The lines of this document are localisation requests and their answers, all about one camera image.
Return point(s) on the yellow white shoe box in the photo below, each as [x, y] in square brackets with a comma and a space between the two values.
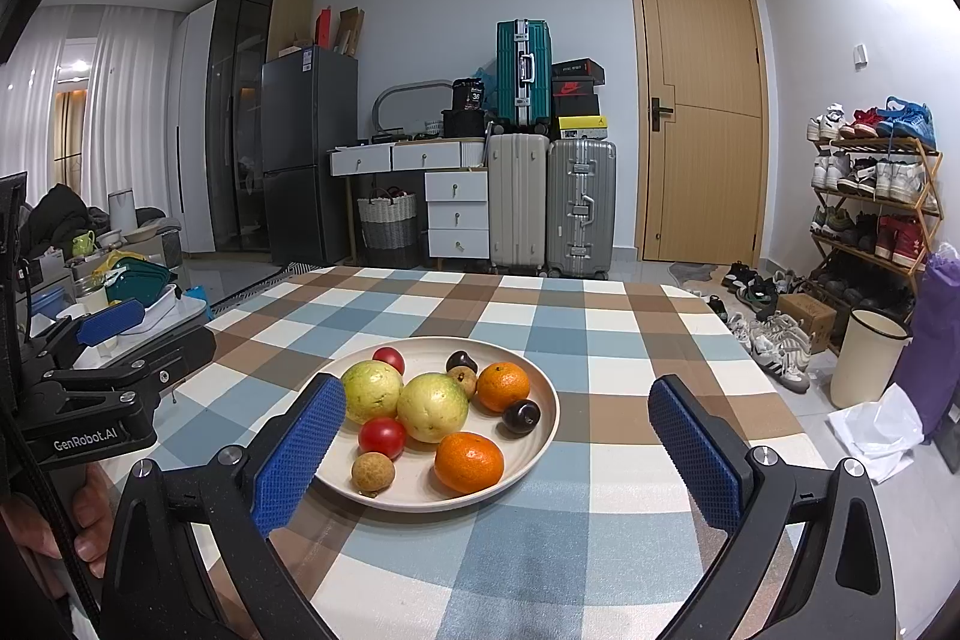
[583, 127]

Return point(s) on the person's left hand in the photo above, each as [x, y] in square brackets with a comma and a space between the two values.
[94, 512]

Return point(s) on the white wall switch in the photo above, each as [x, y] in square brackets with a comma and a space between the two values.
[862, 54]

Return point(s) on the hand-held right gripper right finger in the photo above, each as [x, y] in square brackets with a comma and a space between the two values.
[697, 452]

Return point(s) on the silver suitcase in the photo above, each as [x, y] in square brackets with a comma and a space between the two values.
[581, 205]

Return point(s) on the orange mandarin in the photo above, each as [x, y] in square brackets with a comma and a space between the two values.
[469, 460]
[503, 386]

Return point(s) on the cream round plate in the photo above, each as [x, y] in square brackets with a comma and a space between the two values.
[409, 488]

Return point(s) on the scattered sneakers pile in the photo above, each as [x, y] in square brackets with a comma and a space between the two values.
[776, 340]

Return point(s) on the checked tablecloth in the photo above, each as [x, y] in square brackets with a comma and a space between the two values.
[600, 347]

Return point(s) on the dark purple plum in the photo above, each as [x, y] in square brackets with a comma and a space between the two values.
[521, 416]
[460, 361]

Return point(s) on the black clothing pile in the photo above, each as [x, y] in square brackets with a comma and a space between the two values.
[56, 212]

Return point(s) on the wooden door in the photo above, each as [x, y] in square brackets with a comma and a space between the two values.
[705, 160]

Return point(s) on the shelved shoes collection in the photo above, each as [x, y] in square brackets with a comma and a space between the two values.
[896, 179]

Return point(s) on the purple bag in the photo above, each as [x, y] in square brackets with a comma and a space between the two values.
[937, 340]

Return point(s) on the wicker basket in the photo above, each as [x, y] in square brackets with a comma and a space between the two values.
[386, 224]

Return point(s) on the grey refrigerator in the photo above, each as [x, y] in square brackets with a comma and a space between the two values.
[307, 160]

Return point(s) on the white tray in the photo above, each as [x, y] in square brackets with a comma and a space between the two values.
[169, 317]

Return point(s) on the grey floor mat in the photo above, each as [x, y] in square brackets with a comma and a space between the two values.
[694, 276]

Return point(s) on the blue cloth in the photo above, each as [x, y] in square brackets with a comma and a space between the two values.
[196, 293]

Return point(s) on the red tomato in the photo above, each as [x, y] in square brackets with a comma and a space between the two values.
[388, 359]
[382, 437]

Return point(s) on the cream waste bin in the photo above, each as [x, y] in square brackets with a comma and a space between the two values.
[866, 362]

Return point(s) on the white curtains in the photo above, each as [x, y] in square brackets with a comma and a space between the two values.
[112, 115]

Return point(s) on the brown longan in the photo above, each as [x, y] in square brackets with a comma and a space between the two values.
[463, 381]
[373, 471]

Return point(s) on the white drawer desk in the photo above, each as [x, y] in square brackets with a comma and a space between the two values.
[454, 212]

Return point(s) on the flat cardboard carton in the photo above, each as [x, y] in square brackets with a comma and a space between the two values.
[349, 33]

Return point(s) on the blue plastic bag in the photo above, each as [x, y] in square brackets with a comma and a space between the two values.
[486, 81]

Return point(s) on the brown cardboard box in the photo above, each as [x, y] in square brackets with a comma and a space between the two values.
[806, 321]

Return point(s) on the grey arched frame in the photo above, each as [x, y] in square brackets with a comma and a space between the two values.
[384, 104]

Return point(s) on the wooden shoe rack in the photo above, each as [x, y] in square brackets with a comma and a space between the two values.
[862, 248]

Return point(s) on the beige suitcase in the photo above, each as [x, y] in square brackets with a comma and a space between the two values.
[517, 205]

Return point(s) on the yellow-green guava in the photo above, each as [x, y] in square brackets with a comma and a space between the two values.
[433, 407]
[373, 391]

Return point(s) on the dark green plastic basket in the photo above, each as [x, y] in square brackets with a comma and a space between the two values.
[139, 281]

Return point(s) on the glass door cabinet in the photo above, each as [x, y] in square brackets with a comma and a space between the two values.
[240, 108]

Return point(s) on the green mug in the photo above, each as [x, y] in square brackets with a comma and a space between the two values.
[82, 244]

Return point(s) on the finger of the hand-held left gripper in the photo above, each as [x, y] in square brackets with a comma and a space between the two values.
[112, 319]
[176, 359]

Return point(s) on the black storage box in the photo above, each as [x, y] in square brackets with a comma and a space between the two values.
[465, 124]

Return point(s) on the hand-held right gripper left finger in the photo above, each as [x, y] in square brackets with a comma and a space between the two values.
[300, 452]

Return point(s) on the red black shoe box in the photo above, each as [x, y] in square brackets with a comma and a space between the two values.
[576, 90]

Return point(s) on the white plastic bag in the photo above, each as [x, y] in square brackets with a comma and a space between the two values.
[874, 434]

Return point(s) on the white cylindrical appliance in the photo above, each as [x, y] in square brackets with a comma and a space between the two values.
[121, 206]

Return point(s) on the black bag white label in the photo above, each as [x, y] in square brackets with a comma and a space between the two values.
[469, 94]

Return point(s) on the teal suitcase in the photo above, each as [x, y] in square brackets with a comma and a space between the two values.
[525, 70]

